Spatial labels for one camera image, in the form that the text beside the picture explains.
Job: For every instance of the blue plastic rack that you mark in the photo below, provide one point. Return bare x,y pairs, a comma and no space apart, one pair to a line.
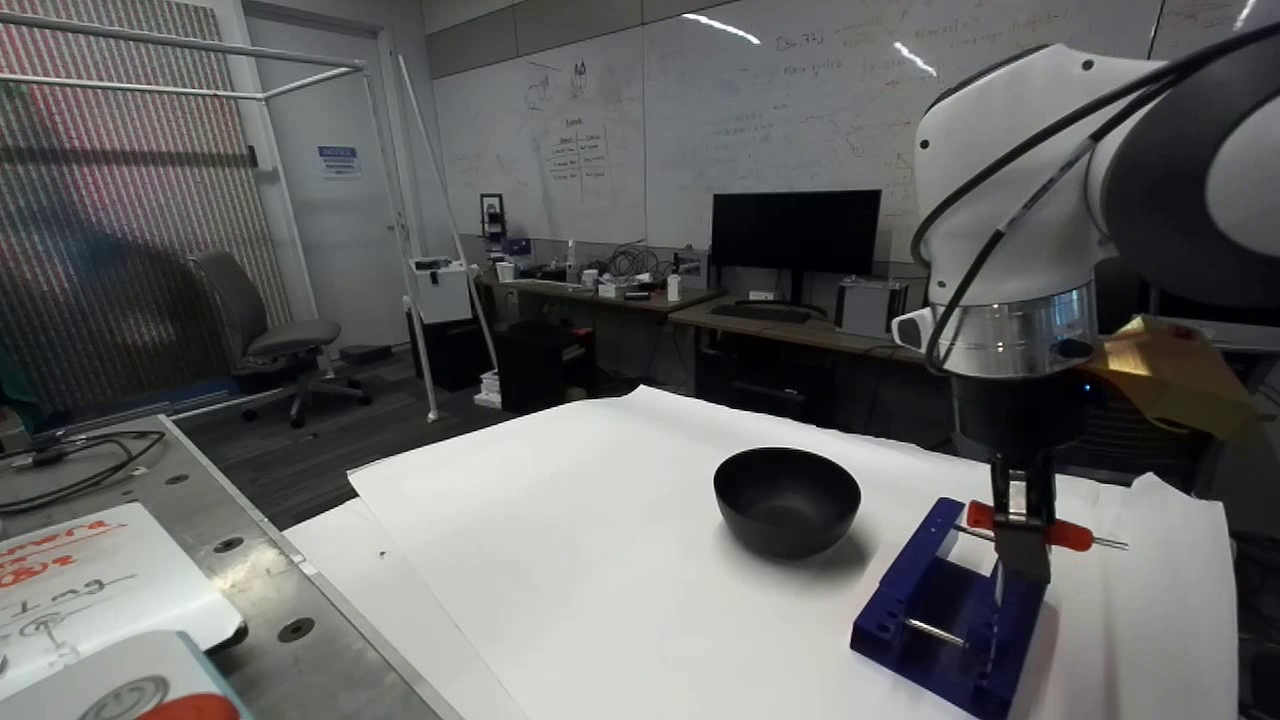
947,612

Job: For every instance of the long wooden desk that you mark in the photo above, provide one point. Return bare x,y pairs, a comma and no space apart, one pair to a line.
695,312

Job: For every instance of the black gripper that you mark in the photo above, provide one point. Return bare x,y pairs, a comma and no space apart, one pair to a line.
1018,417

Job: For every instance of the paper with red writing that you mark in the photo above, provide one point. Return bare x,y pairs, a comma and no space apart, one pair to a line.
93,584

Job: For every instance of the black computer monitor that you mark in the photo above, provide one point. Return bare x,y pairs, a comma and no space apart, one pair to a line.
793,235

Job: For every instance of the white flip chart stand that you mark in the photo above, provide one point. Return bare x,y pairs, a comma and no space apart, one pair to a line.
444,303

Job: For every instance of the white paper sheet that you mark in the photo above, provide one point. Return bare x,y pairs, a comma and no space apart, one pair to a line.
603,575

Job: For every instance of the silver computer box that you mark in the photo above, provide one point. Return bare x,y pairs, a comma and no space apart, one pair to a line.
868,305

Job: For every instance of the grey office chair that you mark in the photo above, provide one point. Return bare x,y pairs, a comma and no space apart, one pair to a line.
263,333

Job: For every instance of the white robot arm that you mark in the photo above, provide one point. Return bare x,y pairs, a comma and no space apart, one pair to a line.
1065,172

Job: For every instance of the black bowl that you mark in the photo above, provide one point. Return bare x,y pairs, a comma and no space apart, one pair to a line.
786,500

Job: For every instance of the white printed booklet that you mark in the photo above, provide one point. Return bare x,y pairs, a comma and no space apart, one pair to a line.
125,684

